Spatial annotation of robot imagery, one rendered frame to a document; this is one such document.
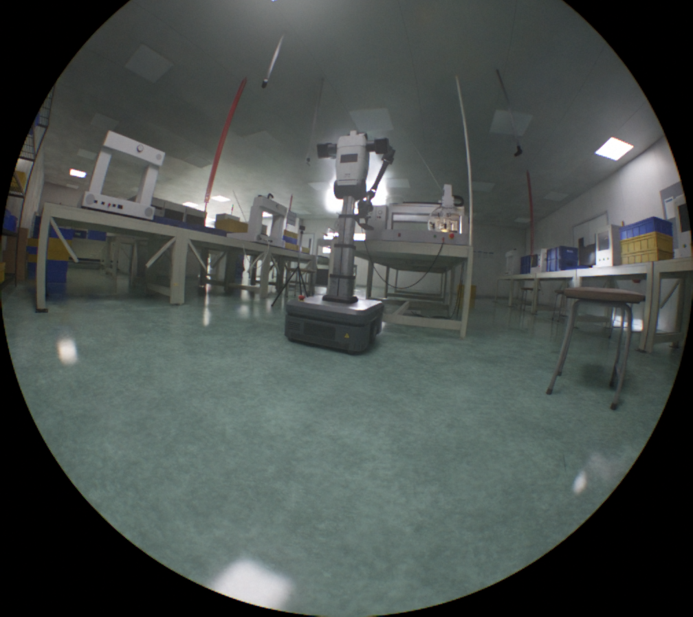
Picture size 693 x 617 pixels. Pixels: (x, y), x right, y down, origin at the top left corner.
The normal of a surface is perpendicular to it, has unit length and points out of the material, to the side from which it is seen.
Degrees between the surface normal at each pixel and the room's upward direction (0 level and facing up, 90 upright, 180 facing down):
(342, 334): 90
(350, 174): 90
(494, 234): 90
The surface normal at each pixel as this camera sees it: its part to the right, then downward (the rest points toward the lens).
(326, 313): -0.32, -0.04
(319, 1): -0.08, 1.00
